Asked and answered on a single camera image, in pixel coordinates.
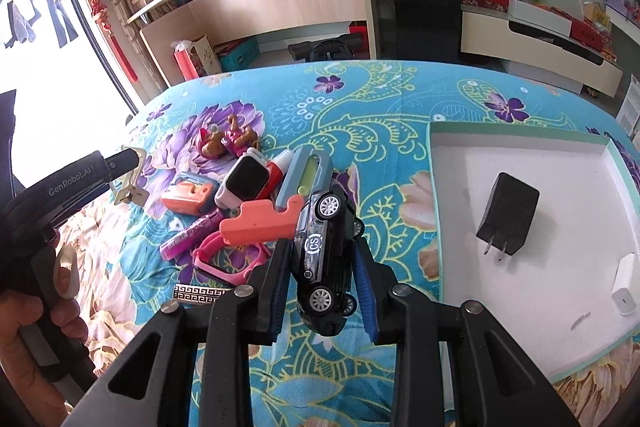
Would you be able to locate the black shoes on floor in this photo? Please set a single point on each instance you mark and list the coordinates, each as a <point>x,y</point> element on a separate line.
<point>325,49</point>

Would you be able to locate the black patterned lighter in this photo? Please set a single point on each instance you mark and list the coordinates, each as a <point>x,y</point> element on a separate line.
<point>200,294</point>

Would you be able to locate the pink and purple pen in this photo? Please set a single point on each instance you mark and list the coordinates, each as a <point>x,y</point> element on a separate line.
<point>187,239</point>

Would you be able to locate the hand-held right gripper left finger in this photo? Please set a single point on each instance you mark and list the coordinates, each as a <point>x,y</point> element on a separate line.
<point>276,292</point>

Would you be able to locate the orange toy pistol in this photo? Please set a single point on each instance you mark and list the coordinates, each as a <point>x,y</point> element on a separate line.
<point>255,222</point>

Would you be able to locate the black charger plug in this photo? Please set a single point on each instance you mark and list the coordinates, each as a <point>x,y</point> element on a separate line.
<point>507,212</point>

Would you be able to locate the small red box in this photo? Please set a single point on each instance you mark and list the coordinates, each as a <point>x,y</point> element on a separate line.
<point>359,36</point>

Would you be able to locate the grey-blue toy knife green slider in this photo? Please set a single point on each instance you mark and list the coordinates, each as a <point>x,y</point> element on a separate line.
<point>302,169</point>

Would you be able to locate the black toy car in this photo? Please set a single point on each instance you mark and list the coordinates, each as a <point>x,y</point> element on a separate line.
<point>320,247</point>

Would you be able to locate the blue box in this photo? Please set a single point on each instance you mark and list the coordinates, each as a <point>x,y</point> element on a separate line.
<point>240,54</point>

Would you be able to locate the person's left hand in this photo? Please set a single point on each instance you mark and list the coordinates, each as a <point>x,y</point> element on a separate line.
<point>25,347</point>

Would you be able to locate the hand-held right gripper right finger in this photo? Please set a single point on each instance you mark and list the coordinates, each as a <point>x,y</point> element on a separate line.
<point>365,294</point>

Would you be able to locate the red and white gift bag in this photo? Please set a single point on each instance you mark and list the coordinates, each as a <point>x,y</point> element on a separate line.
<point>192,59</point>

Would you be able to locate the pink watch band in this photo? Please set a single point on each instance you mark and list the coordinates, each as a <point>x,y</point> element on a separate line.
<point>204,257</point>

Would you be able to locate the floral blanket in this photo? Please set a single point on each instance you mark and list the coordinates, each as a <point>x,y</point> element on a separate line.
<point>390,107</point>

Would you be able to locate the orange and blue toy knife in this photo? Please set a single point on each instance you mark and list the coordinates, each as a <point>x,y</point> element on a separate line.
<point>187,198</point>

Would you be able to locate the pink dog toy figure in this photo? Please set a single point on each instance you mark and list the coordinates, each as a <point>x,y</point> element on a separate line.
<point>215,147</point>

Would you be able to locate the cream television stand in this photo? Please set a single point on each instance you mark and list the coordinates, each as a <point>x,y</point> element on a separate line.
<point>500,37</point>

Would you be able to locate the hanging dark clothes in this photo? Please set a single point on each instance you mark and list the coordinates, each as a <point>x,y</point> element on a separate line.
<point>50,7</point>

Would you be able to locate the red hanging ornament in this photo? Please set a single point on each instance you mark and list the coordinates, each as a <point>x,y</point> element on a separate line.
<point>100,17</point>

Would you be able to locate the white charger plug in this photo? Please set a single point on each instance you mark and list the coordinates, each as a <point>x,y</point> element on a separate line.
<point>627,292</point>

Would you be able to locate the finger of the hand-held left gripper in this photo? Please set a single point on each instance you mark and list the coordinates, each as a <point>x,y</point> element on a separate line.
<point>122,159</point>

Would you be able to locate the white flat box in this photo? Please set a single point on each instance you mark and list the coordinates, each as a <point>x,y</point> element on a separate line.
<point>537,17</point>

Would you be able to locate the white smart watch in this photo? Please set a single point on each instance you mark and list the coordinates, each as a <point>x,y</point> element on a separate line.
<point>242,182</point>

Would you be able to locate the white tray with teal rim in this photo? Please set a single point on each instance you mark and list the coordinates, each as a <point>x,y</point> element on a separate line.
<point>550,307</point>

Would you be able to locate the red and white tube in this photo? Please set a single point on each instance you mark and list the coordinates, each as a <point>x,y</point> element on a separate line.
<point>277,168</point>

